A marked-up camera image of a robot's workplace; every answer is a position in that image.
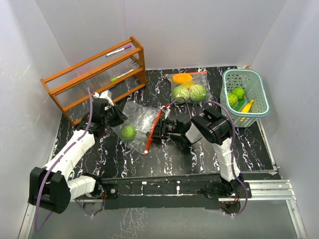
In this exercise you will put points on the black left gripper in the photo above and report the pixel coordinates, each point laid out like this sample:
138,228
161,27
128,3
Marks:
120,117

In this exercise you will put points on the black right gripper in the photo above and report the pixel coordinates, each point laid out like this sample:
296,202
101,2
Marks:
163,125

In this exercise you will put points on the clear zip bag red seal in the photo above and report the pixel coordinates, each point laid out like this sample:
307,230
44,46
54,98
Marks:
142,119

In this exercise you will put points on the bumpy green fake fruit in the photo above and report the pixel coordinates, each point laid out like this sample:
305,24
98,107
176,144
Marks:
232,100

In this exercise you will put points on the dark green fake cucumber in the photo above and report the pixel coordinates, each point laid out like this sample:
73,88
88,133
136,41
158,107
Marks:
240,104

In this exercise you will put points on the yellow fake banana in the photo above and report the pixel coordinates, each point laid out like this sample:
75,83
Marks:
247,107

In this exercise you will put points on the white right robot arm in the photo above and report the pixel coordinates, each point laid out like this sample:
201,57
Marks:
214,123

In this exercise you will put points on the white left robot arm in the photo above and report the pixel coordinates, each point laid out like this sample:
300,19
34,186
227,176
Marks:
49,186

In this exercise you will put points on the green fake cabbage left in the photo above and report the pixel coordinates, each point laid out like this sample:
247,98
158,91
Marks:
180,91

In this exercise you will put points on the green fake cabbage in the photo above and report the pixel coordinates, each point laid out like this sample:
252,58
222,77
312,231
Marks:
197,93
180,91

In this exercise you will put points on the green fake cabbage right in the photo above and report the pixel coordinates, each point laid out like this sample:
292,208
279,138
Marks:
197,93

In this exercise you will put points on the orange fake fruit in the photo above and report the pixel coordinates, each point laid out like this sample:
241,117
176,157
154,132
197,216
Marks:
181,78

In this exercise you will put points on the green capped white marker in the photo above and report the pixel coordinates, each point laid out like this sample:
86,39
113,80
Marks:
117,77

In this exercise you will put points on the orange wooden shelf rack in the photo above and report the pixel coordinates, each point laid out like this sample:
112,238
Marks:
69,87

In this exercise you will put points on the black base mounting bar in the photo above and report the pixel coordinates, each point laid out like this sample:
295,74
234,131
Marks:
179,191

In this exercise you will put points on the pink capped white marker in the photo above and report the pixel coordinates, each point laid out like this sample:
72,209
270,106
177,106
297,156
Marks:
118,50

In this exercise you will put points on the teal plastic basket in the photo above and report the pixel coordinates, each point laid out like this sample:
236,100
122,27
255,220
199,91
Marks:
245,84

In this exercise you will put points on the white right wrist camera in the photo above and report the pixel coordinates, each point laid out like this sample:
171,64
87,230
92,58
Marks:
165,110

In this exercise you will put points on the aluminium frame rail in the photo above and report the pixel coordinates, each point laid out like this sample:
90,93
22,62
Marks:
271,213

